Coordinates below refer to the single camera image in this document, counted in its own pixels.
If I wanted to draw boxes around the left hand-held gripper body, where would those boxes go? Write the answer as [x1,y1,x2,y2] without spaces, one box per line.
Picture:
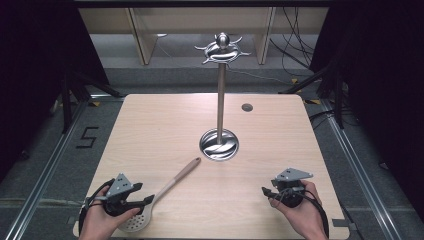
[99,172,144,218]

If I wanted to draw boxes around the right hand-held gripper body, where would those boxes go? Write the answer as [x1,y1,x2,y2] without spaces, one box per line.
[270,167,315,210]

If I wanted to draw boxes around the slotted spoon with wooden handle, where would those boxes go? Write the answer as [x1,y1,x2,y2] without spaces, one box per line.
[118,157,202,233]

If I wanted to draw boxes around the metal utensil stand with hooks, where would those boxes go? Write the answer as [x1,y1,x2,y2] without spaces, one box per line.
[194,31,252,162]

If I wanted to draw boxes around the person's right hand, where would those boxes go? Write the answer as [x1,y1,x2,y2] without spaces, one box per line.
[268,179,329,240]

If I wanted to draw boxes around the person's left hand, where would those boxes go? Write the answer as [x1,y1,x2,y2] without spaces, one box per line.
[78,185,143,240]

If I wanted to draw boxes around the black tripod stand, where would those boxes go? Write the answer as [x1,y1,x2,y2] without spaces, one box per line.
[279,59,346,130]
[59,65,125,135]

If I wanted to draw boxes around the dark curtain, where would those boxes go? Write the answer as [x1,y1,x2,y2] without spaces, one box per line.
[309,0,424,221]
[0,0,110,183]

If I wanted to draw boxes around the light wooden shelf unit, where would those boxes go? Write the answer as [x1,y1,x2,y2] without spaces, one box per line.
[78,7,330,66]

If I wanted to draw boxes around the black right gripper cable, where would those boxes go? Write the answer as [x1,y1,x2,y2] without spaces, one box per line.
[277,187,330,238]

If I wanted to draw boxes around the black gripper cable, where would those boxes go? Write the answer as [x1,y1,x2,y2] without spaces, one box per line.
[78,178,116,238]
[277,187,330,238]

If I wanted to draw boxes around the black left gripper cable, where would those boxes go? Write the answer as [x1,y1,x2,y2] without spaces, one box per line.
[78,178,116,238]

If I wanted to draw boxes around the grey table corner bracket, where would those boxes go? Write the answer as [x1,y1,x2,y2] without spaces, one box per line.
[331,218,358,232]

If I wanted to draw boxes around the metal floor rail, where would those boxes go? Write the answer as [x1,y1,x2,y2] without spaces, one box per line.
[4,99,90,240]
[320,99,398,240]

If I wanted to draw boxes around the black floor cables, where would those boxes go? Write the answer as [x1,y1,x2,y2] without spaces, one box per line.
[269,7,317,78]

